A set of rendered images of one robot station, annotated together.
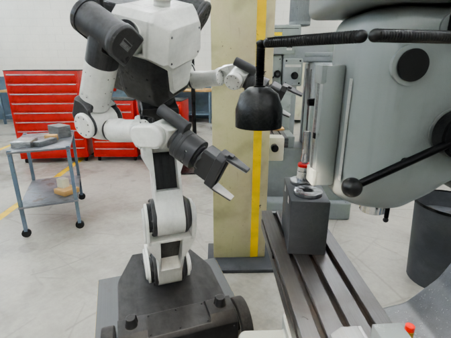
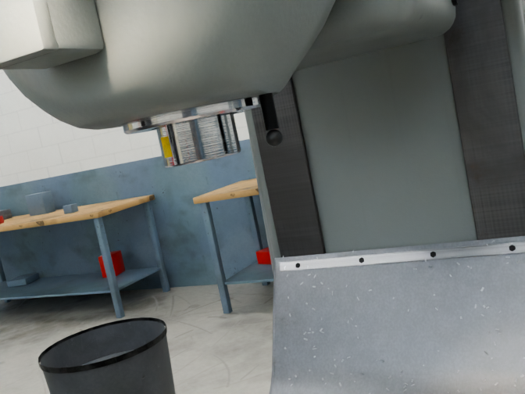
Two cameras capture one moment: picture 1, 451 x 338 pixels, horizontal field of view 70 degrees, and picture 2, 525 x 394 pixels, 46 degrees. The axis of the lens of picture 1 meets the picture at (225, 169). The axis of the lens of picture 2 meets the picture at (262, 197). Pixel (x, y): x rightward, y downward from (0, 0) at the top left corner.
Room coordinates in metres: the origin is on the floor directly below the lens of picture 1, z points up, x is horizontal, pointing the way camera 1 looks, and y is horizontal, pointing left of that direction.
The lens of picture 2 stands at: (0.35, 0.03, 1.29)
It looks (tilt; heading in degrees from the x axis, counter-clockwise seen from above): 7 degrees down; 300
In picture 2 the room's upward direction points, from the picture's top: 11 degrees counter-clockwise
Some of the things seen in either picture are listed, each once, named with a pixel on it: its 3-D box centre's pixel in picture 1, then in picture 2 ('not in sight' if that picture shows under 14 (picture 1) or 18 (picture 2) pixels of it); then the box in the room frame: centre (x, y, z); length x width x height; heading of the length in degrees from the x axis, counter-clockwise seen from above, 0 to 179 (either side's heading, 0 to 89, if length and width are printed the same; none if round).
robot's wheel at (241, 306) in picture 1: (239, 320); not in sight; (1.11, -0.06, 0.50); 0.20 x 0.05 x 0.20; 19
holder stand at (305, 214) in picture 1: (303, 211); not in sight; (1.00, -0.27, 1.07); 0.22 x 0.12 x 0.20; 175
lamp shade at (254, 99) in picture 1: (258, 106); not in sight; (0.49, -0.05, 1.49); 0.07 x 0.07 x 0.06
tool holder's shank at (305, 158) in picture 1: (306, 147); not in sight; (1.05, -0.27, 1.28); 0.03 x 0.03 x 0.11
